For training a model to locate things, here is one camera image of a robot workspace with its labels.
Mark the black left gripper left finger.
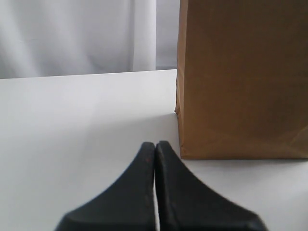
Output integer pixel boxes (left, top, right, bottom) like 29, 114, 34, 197
56, 142, 154, 231

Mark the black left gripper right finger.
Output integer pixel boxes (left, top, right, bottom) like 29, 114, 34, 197
155, 141, 267, 231

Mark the brown paper bag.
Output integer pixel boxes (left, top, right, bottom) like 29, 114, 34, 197
175, 0, 308, 159

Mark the white backdrop curtain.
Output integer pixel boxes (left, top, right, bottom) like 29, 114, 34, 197
0, 0, 180, 78

